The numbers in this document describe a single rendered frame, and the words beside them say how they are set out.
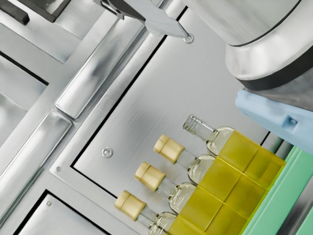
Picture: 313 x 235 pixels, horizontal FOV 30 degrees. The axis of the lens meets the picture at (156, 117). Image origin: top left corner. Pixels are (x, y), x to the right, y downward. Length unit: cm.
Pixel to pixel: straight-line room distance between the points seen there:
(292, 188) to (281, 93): 43
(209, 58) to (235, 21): 76
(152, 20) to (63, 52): 53
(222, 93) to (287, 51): 74
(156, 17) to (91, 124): 45
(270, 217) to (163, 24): 31
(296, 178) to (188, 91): 37
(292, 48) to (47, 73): 85
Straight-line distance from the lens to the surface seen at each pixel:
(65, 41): 125
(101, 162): 112
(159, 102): 114
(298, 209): 86
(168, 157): 98
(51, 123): 115
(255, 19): 41
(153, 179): 96
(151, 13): 73
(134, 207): 96
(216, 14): 42
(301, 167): 87
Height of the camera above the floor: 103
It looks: 9 degrees up
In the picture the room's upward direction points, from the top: 57 degrees counter-clockwise
